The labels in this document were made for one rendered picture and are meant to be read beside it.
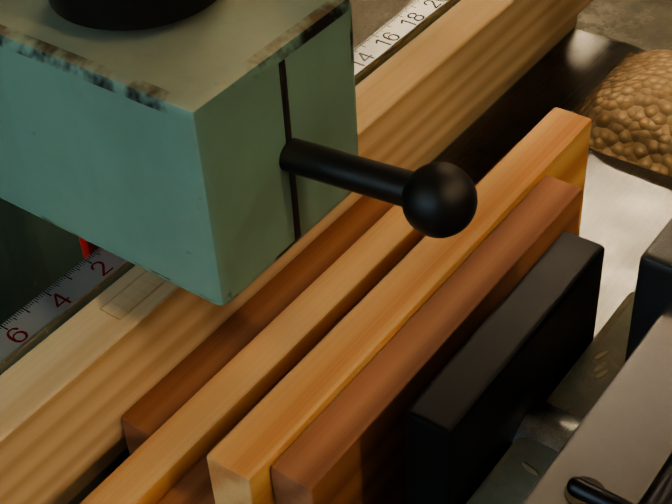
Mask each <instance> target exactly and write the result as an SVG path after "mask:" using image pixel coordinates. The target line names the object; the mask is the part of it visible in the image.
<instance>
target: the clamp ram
mask: <svg viewBox="0 0 672 504"><path fill-rule="evenodd" d="M604 251H605V249H604V247H603V246H602V245H601V244H598V243H596V242H593V241H590V240H588V239H585V238H583V237H580V236H578V235H575V234H572V233H570V232H563V233H562V234H561V235H560V236H559V237H558V238H557V239H556V240H555V241H554V243H553V244H552V245H551V246H550V247H549V248H548V249H547V251H546V252H545V253H544V254H543V255H542V256H541V257H540V259H539V260H538V261H537V262H536V263H535V264H534V265H533V266H532V268H531V269H530V270H529V271H528V272H527V273H526V274H525V276H524V277H523V278H522V279H521V280H520V281H519V282H518V284H517V285H516V286H515V287H514V288H513V289H512V290H511V291H510V293H509V294H508V295H507V296H506V297H505V298H504V299H503V301H502V302H501V303H500V304H499V305H498V306H497V307H496V309H495V310H494V311H493V312H492V313H491V314H490V315H489V316H488V318H487V319H486V320H485V321H484V322H483V323H482V324H481V326H480V327H479V328H478V329H477V330H476V331H475V332H474V334H473V335H472V336H471V337H470V338H469V339H468V340H467V341H466V343H465V344H464V345H463V346H462V347H461V348H460V349H459V351H458V352H457V353H456V354H455V355H454V356H453V357H452V359H451V360H450V361H449V362H448V363H447V364H446V365H445V367H444V368H443V369H442V370H441V371H440V372H439V373H438V374H437V376H436V377H435V378H434V379H433V380H432V381H431V382H430V384H429V385H428V386H427V387H426V388H425V389H424V390H423V392H422V393H421V394H420V395H419V396H418V397H417V398H416V399H415V401H414V402H413V403H412V404H411V405H410V406H409V407H408V409H407V410H406V412H405V464H406V504H466V502H467V501H468V500H469V499H470V497H471V496H472V495H473V493H474V492H475V491H476V490H477V488H478V487H479V486H480V484H481V483H482V482H483V481H484V479H485V478H486V477H487V475H488V474H489V473H490V472H491V470H492V469H493V468H494V466H495V465H496V464H497V463H498V461H499V460H500V459H501V457H502V456H503V455H504V454H505V452H506V451H507V450H508V448H509V447H510V446H511V445H512V443H513V442H514V441H515V440H516V439H517V438H523V437H529V438H531V439H533V440H535V441H537V442H539V443H541V444H543V445H545V446H547V447H550V448H552V449H554V450H556V451H558V452H559V451H560V450H561V448H562V447H563V446H564V444H565V443H566V442H567V440H568V439H569V438H570V436H571V435H572V434H573V432H574V431H575V430H576V428H577V427H578V425H579V424H580V423H581V421H582V420H583V419H581V418H579V417H577V416H575V415H573V414H570V413H568V412H566V411H564V410H562V409H560V408H558V407H555V406H553V405H551V404H550V403H548V402H547V401H546V400H547V398H548V397H549V396H550V394H551V393H552V392H553V391H554V389H555V388H556V387H557V385H558V384H559V383H560V382H561V380H562V379H563V378H564V376H565V375H566V374H567V373H568V371H569V370H570V369H571V367H572V366H573V365H574V364H575V362H576V361H577V360H578V358H579V357H580V356H581V355H582V353H583V352H584V351H585V349H586V348H587V347H588V346H589V344H590V343H591V342H592V340H593V339H594V331H595V323H596V315H597V307H598V299H599V291H600V283H601V275H602V267H603V259H604Z"/></svg>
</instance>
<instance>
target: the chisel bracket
mask: <svg viewBox="0 0 672 504"><path fill-rule="evenodd" d="M292 138H298V139H301V140H305V141H308V142H312V143H315V144H319V145H322V146H326V147H329V148H333V149H336V150H340V151H344V152H347V153H351V154H354V155H358V156H359V154H358V133H357V113H356V92H355V71H354V50H353V29H352V9H351V3H350V1H349V0H217V1H215V2H214V3H213V4H211V5H210V6H209V7H207V8H206V9H204V10H202V11H201V12H199V13H197V14H195V15H193V16H190V17H188V18H186V19H183V20H180V21H177V22H174V23H171V24H167V25H163V26H159V27H154V28H148V29H142V30H130V31H109V30H98V29H93V28H87V27H83V26H80V25H77V24H74V23H72V22H69V21H67V20H65V19H64V18H62V17H61V16H59V15H58V14H57V13H56V12H55V11H54V10H53V9H52V7H51V5H50V3H49V0H0V198H2V199H4V200H6V201H8V202H10V203H12V204H14V205H16V206H18V207H20V208H22V209H24V210H26V211H28V212H30V213H32V214H34V215H36V216H38V217H40V218H42V219H44V220H46V221H48V222H50V223H52V224H54V225H56V226H58V227H60V228H62V229H64V230H66V231H68V232H70V233H72V234H74V235H76V236H78V237H80V238H82V239H84V240H86V241H88V242H90V243H92V244H94V245H96V246H98V247H100V248H102V249H104V250H107V251H109V252H111V253H113V254H115V255H117V256H119V257H121V258H123V259H125V260H127V261H129V262H131V263H133V264H135V265H137V266H139V267H141V268H143V269H145V270H147V271H149V272H151V273H153V274H155V275H157V276H159V277H161V278H163V279H165V280H167V281H169V282H171V283H173V284H175V285H177V286H179V287H181V288H183V289H185V290H187V291H189V292H191V293H193V294H195V295H197V296H199V297H201V298H203V299H205V300H207V301H209V302H211V303H213V304H215V305H226V304H228V303H230V302H231V301H232V300H234V299H235V298H236V297H237V296H238V295H239V294H240V293H241V292H242V291H243V290H245V289H246V288H247V287H248V286H249V285H250V284H251V283H252V282H253V281H255V280H256V279H257V278H258V277H259V276H260V275H261V274H262V273H263V272H265V271H266V270H267V269H268V268H269V267H270V266H271V265H272V264H273V263H274V262H276V261H277V260H278V259H279V258H280V257H281V256H282V255H283V254H284V253H286V252H287V251H288V250H289V249H290V248H291V247H292V246H293V245H294V244H296V243H297V242H298V241H299V240H300V239H301V238H302V237H303V236H304V235H306V234H307V233H308V232H309V231H310V230H311V229H312V228H313V227H314V226H315V225H317V224H318V223H319V222H320V221H321V220H322V219H323V218H324V217H325V216H327V215H328V214H329V213H330V212H331V211H332V210H333V209H334V208H335V207H337V206H338V205H339V204H340V203H341V202H342V201H343V200H344V199H345V198H346V197H348V196H349V195H350V194H351V193H352V192H351V191H348V190H344V189H341V188H338V187H334V186H331V185H328V184H324V183H321V182H318V181H315V180H311V179H308V178H305V177H301V176H298V175H295V174H292V173H288V172H285V171H283V170H282V169H281V168H280V165H279V158H280V153H281V151H282V148H283V147H284V145H285V144H286V143H288V142H289V141H290V140H291V139H292Z"/></svg>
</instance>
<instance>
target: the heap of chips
mask: <svg viewBox="0 0 672 504"><path fill-rule="evenodd" d="M572 112H573V113H575V114H578V115H581V116H584V117H587V118H590V119H591V121H592V122H591V131H590V140H589V149H592V150H595V151H598V152H600V153H603V154H606V155H609V156H612V157H615V158H618V159H620V160H623V161H626V162H629V163H632V164H635V165H638V166H641V167H643V168H646V169H649V170H652V171H655V172H658V173H661V174H663V175H666V176H669V177H672V50H666V49H664V50H663V49H657V50H648V51H644V52H639V53H638V54H636V53H633V52H630V53H629V54H628V55H627V56H626V57H625V58H624V59H623V60H622V61H621V62H620V63H619V64H618V65H617V66H616V67H615V68H614V69H613V70H612V71H611V72H610V73H609V74H608V75H607V76H606V77H605V78H604V79H603V80H602V81H601V82H600V83H599V84H598V85H597V86H596V87H595V88H594V89H593V90H592V91H591V93H590V94H589V95H588V96H587V97H586V98H585V99H584V100H583V101H582V102H581V103H580V104H579V105H578V106H577V107H576V108H575V109H574V110H573V111H572Z"/></svg>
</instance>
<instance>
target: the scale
mask: <svg viewBox="0 0 672 504"><path fill-rule="evenodd" d="M449 1H450V0H415V1H414V2H412V3H411V4H410V5H409V6H407V7H406V8H405V9H403V10H402V11H401V12H400V13H398V14H397V15H396V16H395V17H393V18H392V19H391V20H389V21H388V22H387V23H386V24H384V25H383V26H382V27H380V28H379V29H378V30H377V31H375V32H374V33H373V34H372V35H370V36H369V37H368V38H366V39H365V40H364V41H363V42H361V43H360V44H359V45H358V46H356V47H355V48H354V49H353V50H354V71H355V77H356V76H358V75H359V74H360V73H361V72H363V71H364V70H365V69H366V68H368V67H369V66H370V65H371V64H373V63H374V62H375V61H376V60H377V59H379V58H380V57H381V56H382V55H384V54H385V53H386V52H387V51H389V50H390V49H391V48H392V47H394V46H395V45H396V44H397V43H398V42H400V41H401V40H402V39H403V38H405V37H406V36H407V35H408V34H410V33H411V32H412V31H413V30H415V29H416V28H417V27H418V26H419V25H421V24H422V23H423V22H424V21H426V20H427V19H428V18H429V17H431V16H432V15H433V14H434V13H436V12H437V11H438V10H439V9H441V8H442V7H443V6H444V5H445V4H447V3H448V2H449ZM126 262H128V261H127V260H125V259H123V258H121V257H119V256H117V255H115V254H113V253H111V252H109V251H107V250H104V249H102V248H98V249H97V250H96V251H95V252H93V253H92V254H91V255H89V256H88V257H87V258H86V259H84V260H83V261H82V262H80V263H79V264H78V265H77V266H75V267H74V268H73V269H72V270H70V271H69V272H68V273H66V274H65V275H64V276H63V277H61V278H60V279H59V280H58V281H56V282H55V283H54V284H52V285H51V286H50V287H49V288H47V289H46V290H45V291H43V292H42V293H41V294H40V295H38V296H37V297H36V298H35V299H33V300H32V301H31V302H29V303H28V304H27V305H26V306H24V307H23V308H22V309H20V310H19V311H18V312H17V313H15V314H14V315H13V316H12V317H10V318H9V319H8V320H6V321H5V322H4V323H3V324H1V325H0V364H2V363H3V362H4V361H5V360H6V359H8V358H9V357H10V356H11V355H13V354H14V353H15V352H16V351H18V350H19V349H20V348H21V347H23V346H24V345H25V344H26V343H28V342H29V341H30V340H31V339H32V338H34V337H35V336H36V335H37V334H39V333H40V332H41V331H42V330H44V329H45V328H46V327H47V326H49V325H50V324H51V323H52V322H53V321H55V320H56V319H57V318H58V317H60V316H61V315H62V314H63V313H65V312H66V311H67V310H68V309H70V308H71V307H72V306H73V305H75V304H76V303H77V302H78V301H79V300H81V299H82V298H83V297H84V296H86V295H87V294H88V293H89V292H91V291H92V290H93V289H94V288H96V287H97V286H98V285H99V284H100V283H102V282H103V281H104V280H105V279H107V278H108V277H109V276H110V275H112V274H113V273H114V272H115V271H117V270H118V269H119V268H120V267H121V266H123V265H124V264H125V263H126Z"/></svg>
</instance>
